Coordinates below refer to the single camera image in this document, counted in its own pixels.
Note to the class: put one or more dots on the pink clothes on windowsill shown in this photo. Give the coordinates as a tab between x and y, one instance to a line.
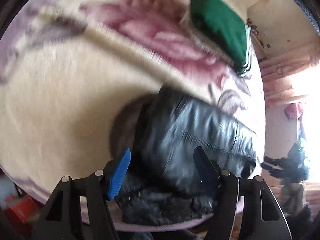
294	110

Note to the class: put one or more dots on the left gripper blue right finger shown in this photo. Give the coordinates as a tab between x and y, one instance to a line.
209	175

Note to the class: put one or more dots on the pink floral curtain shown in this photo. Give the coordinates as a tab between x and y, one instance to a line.
291	76

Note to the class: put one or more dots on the black leather jacket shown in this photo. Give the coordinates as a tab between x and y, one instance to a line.
162	185

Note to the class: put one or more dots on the floral plush bed blanket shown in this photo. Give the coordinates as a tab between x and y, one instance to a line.
61	92

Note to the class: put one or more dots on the folded green striped jacket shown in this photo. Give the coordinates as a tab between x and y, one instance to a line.
223	27

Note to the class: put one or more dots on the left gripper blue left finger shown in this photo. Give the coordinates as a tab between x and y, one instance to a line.
116	172

